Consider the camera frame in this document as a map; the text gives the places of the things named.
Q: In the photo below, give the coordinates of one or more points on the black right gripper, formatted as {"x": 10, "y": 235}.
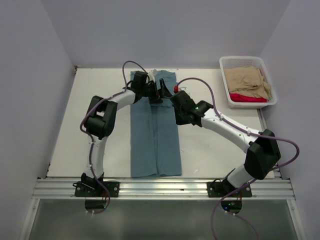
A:
{"x": 178, "y": 120}

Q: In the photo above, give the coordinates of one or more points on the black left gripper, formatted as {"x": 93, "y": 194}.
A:
{"x": 156, "y": 98}

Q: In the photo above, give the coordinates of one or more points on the blue t shirt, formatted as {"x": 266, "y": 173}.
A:
{"x": 154, "y": 140}

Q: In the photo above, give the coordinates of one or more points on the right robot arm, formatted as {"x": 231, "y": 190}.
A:
{"x": 262, "y": 152}

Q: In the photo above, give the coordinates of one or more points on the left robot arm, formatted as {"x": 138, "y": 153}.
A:
{"x": 99, "y": 121}

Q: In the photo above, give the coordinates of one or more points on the red t shirt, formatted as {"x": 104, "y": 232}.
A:
{"x": 235, "y": 97}

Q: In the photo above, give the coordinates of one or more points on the white plastic laundry basket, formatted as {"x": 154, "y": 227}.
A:
{"x": 240, "y": 61}

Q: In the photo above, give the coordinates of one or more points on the beige t shirt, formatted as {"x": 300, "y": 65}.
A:
{"x": 247, "y": 81}

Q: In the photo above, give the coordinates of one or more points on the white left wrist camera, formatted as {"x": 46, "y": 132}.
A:
{"x": 152, "y": 74}

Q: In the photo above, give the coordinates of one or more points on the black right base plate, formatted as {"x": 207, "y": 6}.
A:
{"x": 219, "y": 188}

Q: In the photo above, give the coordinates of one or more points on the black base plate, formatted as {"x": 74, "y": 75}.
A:
{"x": 219, "y": 188}
{"x": 82, "y": 190}

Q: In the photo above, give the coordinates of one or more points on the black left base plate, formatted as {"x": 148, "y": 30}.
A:
{"x": 82, "y": 190}

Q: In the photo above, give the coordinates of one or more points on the aluminium mounting rail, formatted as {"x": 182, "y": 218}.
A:
{"x": 205, "y": 156}

